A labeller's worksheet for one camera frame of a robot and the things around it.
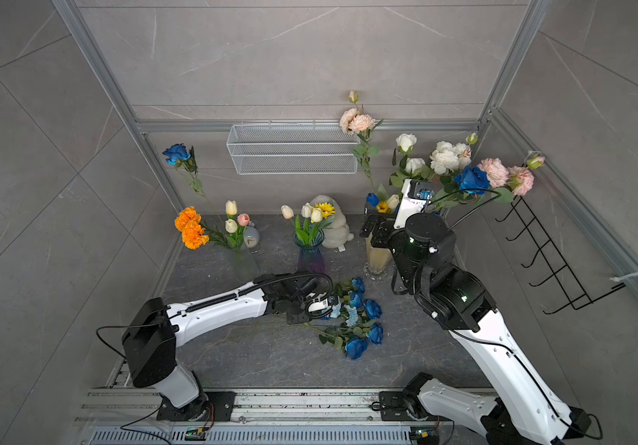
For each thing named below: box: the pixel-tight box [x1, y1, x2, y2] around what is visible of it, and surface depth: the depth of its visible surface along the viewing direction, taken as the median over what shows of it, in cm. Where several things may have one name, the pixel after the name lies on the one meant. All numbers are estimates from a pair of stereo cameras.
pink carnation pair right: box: [477, 157, 536, 197], surface depth 65 cm
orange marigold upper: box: [174, 205, 202, 232], surface depth 75 cm
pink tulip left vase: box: [237, 213, 251, 228], surface depth 80 cm
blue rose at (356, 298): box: [348, 290, 365, 309], surface depth 89 cm
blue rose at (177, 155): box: [162, 142, 206, 198], surface depth 76 cm
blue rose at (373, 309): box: [363, 298, 383, 320], surface depth 89 cm
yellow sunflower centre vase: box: [315, 202, 337, 219], surface depth 85 cm
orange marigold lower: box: [181, 220, 210, 251], surface depth 71 cm
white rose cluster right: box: [429, 140, 473, 176], surface depth 75 cm
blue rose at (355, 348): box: [344, 336, 370, 361], surface depth 81 cm
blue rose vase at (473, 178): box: [454, 165, 491, 195], surface depth 61 cm
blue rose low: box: [367, 321, 384, 345], surface depth 84 cm
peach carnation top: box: [339, 107, 377, 135], surface depth 78 cm
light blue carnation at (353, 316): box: [344, 304, 359, 327], surface depth 87 cm
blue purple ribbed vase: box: [293, 228, 325, 274], surface depth 90 cm
